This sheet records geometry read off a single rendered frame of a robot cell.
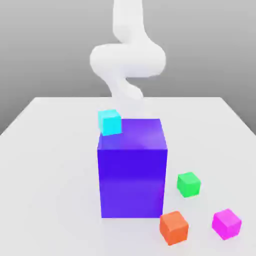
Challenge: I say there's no small orange cube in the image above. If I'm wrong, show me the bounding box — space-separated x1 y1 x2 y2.
159 210 189 246

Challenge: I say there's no small green cube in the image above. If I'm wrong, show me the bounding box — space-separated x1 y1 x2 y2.
176 171 202 199

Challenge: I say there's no small magenta cube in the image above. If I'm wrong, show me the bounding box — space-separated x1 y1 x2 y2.
211 208 243 241

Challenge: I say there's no large purple box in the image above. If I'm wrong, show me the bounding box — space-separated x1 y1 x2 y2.
97 118 168 219

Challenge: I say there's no small cyan cube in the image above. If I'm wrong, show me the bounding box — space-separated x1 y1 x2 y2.
97 109 123 137

